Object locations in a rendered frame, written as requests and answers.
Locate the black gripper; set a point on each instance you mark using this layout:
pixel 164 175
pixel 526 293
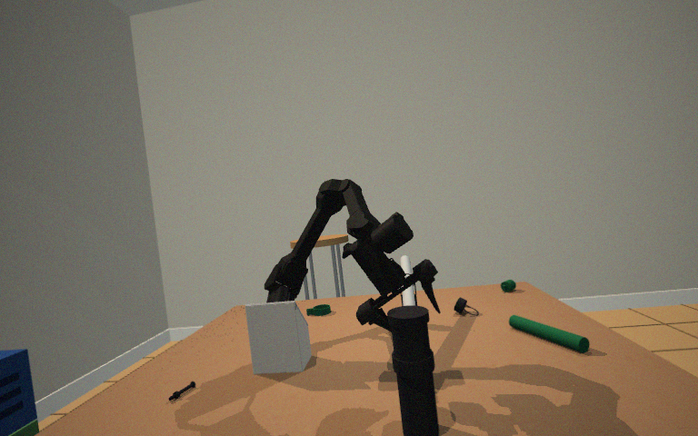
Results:
pixel 386 279

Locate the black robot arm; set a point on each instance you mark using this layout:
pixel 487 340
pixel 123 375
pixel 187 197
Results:
pixel 374 239

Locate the black bolt with nut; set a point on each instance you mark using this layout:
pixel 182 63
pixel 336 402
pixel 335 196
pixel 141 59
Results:
pixel 177 393

